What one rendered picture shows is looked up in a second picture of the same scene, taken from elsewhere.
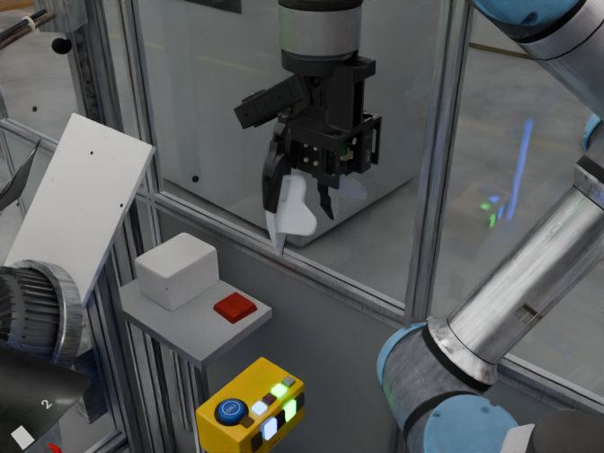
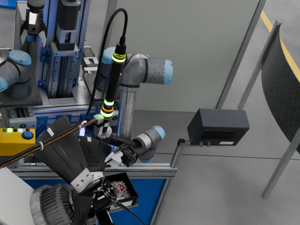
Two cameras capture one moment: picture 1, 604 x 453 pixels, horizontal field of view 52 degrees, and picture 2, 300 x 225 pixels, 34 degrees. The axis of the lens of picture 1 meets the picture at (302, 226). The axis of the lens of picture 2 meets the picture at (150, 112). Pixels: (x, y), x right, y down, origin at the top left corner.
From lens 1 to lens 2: 2.45 m
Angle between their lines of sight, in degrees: 104
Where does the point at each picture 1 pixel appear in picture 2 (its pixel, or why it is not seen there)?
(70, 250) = (24, 198)
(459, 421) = (18, 57)
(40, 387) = not seen: hidden behind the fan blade
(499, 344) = not seen: outside the picture
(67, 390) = not seen: hidden behind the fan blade
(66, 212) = (14, 202)
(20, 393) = (83, 147)
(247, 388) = (16, 137)
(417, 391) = (13, 69)
